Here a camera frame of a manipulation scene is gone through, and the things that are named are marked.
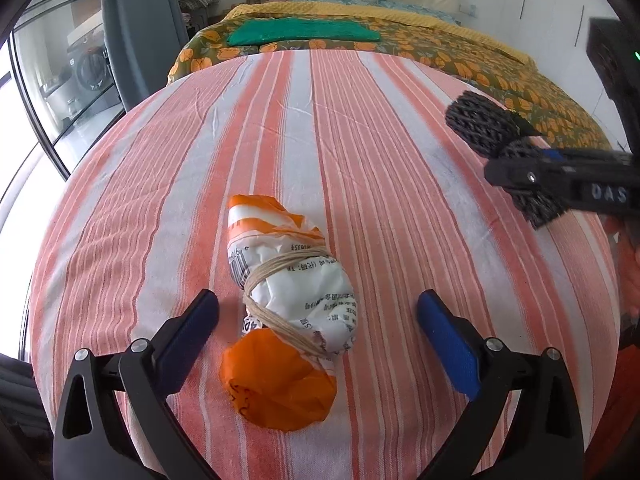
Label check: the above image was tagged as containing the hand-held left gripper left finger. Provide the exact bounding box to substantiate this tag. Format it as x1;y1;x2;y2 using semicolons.
52;288;220;480

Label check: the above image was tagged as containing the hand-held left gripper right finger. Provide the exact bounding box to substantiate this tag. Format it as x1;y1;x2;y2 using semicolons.
416;289;585;480

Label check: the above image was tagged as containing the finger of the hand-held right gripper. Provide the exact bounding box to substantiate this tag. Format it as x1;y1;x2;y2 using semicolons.
484;148;626;209

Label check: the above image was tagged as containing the white orange plastic bag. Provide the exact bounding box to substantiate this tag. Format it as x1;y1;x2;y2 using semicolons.
220;194;362;432

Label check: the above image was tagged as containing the person's right hand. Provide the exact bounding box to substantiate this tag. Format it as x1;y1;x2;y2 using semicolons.
607;216;640;321

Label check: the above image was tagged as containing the white wardrobe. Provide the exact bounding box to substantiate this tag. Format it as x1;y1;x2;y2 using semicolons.
515;0;591;91

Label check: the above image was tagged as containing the green orange floral quilt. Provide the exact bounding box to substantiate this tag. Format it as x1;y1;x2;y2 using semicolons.
167;15;619;154

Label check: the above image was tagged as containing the orange white striped tablecloth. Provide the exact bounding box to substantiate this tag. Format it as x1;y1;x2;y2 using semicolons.
22;50;624;480

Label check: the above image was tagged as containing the dark ribbed object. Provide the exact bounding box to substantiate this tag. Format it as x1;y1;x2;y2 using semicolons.
0;352;54;441

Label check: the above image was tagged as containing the person's red clothing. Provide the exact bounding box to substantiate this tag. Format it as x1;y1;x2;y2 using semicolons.
582;345;640;471

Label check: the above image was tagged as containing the green folded cloth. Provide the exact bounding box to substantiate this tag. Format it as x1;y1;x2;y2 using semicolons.
227;17;382;46

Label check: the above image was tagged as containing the yellow textured blanket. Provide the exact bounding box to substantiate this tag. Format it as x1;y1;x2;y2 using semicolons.
222;2;539;69

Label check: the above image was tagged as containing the washing machine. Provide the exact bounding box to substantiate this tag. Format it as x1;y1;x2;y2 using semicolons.
65;30;114;99

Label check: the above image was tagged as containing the black framed glass door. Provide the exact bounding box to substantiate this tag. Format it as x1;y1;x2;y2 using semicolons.
10;0;126;181

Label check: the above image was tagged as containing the grey blue curtain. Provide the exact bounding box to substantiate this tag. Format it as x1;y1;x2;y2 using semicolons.
100;0;191;99

